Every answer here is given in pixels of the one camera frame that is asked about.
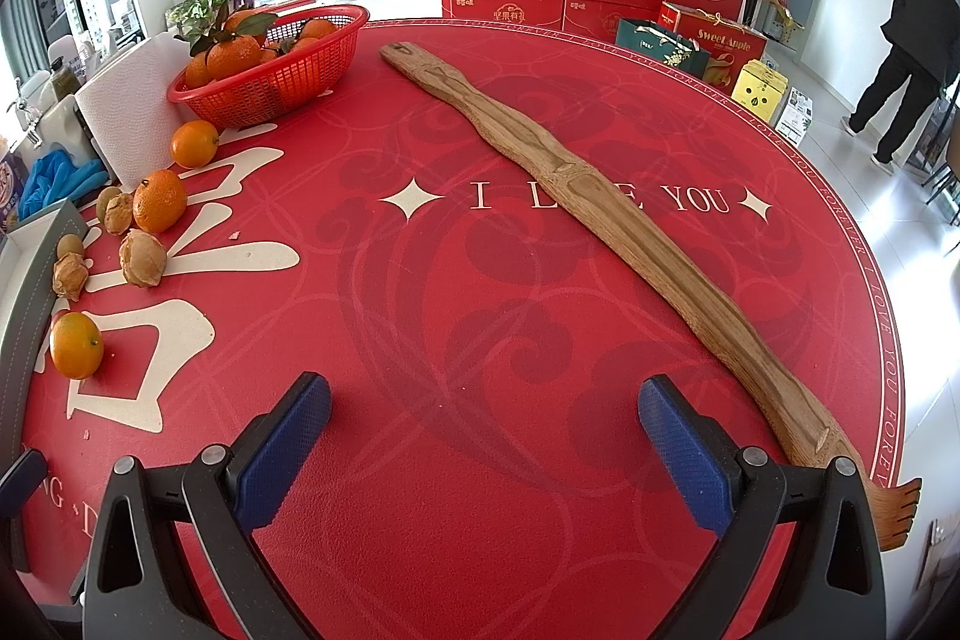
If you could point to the long wooden back scratcher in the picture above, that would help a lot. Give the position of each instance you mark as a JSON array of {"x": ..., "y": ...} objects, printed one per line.
[{"x": 808, "y": 433}]

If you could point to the yellow small box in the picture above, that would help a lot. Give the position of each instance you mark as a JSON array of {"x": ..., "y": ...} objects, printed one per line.
[{"x": 759, "y": 89}]

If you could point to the green brown round fruit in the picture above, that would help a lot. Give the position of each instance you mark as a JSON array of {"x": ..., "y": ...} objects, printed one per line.
[{"x": 104, "y": 198}]

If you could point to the person in black clothes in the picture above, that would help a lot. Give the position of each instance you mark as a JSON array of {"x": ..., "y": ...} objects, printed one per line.
[{"x": 923, "y": 57}]

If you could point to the dried husk fruit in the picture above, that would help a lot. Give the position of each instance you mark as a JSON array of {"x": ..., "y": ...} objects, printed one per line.
[
  {"x": 143, "y": 259},
  {"x": 69, "y": 276},
  {"x": 119, "y": 215}
]

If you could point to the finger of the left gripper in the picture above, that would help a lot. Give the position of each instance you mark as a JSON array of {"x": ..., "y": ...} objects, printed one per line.
[{"x": 20, "y": 481}]

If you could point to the green gift bag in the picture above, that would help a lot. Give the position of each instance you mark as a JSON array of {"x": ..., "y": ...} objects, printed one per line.
[{"x": 664, "y": 46}]

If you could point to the small smooth orange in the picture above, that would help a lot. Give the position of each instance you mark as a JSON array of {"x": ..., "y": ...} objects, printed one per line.
[{"x": 76, "y": 346}]

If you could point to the grey white tray box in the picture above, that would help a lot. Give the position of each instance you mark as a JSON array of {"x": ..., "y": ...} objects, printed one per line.
[{"x": 28, "y": 254}]

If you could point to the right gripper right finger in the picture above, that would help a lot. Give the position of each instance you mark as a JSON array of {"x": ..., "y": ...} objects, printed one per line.
[{"x": 830, "y": 582}]

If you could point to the red plastic fruit basket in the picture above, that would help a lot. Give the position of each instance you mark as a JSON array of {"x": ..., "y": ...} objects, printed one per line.
[{"x": 282, "y": 84}]

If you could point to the white paper towel roll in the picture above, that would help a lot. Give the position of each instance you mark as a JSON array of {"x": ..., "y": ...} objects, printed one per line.
[{"x": 127, "y": 111}]

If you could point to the red round table mat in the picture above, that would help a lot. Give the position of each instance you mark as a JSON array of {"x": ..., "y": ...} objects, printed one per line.
[{"x": 484, "y": 474}]

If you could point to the large mandarin orange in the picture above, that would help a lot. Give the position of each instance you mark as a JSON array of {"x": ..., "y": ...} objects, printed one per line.
[{"x": 159, "y": 201}]

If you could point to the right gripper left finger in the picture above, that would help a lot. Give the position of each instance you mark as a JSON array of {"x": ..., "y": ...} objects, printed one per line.
[{"x": 138, "y": 582}]

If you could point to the white storage box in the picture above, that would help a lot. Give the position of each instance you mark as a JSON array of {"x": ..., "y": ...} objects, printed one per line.
[{"x": 62, "y": 127}]

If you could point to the red sweet apple box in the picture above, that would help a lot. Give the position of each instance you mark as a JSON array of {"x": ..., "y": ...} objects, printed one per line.
[{"x": 730, "y": 45}]

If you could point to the blue rubber gloves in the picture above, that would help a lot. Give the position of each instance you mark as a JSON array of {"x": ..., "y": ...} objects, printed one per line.
[{"x": 54, "y": 177}]

